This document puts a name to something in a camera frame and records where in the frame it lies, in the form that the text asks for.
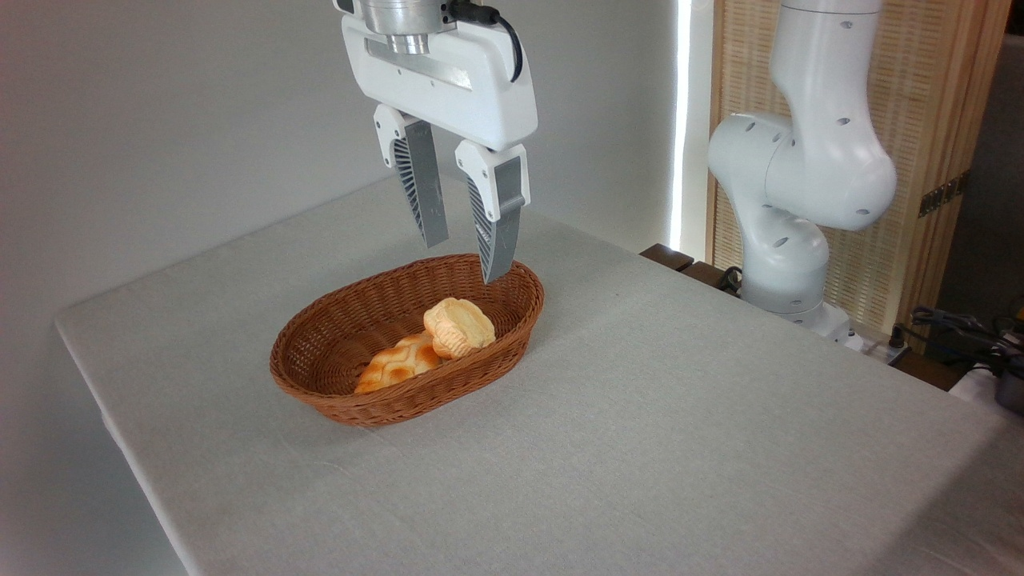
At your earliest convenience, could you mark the grey tablecloth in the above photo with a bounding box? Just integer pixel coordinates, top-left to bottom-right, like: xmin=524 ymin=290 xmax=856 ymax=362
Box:
xmin=54 ymin=172 xmax=1024 ymax=576

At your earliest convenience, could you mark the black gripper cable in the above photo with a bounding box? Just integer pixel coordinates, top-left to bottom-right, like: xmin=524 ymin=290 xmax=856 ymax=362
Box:
xmin=446 ymin=0 xmax=525 ymax=84

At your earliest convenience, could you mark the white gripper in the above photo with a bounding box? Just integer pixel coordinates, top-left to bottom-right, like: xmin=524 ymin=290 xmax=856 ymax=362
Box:
xmin=342 ymin=14 xmax=538 ymax=285

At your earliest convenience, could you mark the dark wooden side table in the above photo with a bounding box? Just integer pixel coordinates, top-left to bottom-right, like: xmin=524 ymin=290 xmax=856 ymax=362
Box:
xmin=640 ymin=244 xmax=743 ymax=298

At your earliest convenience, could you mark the black cable bundle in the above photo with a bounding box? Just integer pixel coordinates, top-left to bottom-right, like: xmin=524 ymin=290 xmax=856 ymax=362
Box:
xmin=890 ymin=306 xmax=1024 ymax=370

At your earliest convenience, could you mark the brown wicker oval basket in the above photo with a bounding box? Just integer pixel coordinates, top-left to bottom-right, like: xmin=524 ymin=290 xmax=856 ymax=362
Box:
xmin=270 ymin=254 xmax=546 ymax=427

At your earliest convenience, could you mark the flower-shaped round bread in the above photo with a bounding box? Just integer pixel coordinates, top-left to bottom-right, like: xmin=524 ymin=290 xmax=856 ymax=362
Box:
xmin=423 ymin=298 xmax=497 ymax=359

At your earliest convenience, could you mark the long glazed bread loaf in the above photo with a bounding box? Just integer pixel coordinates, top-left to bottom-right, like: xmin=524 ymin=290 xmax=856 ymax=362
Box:
xmin=354 ymin=332 xmax=443 ymax=394

